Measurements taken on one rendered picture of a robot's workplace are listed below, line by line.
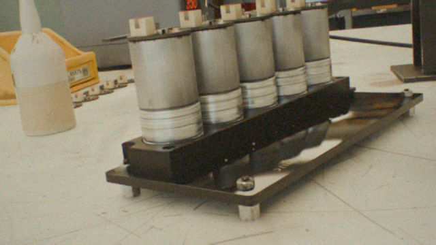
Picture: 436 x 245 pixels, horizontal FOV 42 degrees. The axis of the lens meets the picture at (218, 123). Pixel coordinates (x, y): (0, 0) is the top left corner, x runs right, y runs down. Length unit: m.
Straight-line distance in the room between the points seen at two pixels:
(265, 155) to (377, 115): 0.07
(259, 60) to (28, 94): 0.17
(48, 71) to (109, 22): 0.30
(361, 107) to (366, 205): 0.10
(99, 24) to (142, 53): 0.46
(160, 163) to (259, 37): 0.08
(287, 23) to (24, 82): 0.17
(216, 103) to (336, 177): 0.06
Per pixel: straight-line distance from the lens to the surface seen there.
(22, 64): 0.37
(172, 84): 0.21
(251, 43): 0.26
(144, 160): 0.22
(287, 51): 0.28
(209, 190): 0.19
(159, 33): 0.22
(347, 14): 3.50
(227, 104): 0.24
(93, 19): 0.68
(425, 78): 0.41
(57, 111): 0.37
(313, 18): 0.30
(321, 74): 0.31
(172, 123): 0.22
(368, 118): 0.27
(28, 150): 0.34
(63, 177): 0.27
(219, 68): 0.24
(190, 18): 0.24
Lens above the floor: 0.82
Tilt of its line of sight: 13 degrees down
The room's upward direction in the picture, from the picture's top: 7 degrees counter-clockwise
